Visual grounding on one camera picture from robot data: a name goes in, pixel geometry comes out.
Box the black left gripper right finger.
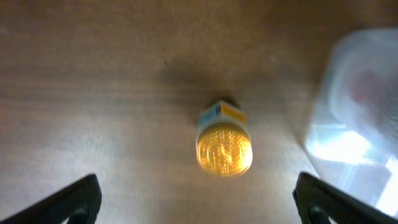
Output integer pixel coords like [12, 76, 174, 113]
[292, 172, 397, 224]

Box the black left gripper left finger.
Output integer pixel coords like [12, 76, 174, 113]
[1, 173, 102, 223]

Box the small jar gold lid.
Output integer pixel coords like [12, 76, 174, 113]
[196, 100, 253, 177]

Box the clear plastic container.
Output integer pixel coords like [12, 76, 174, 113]
[304, 28, 397, 217]

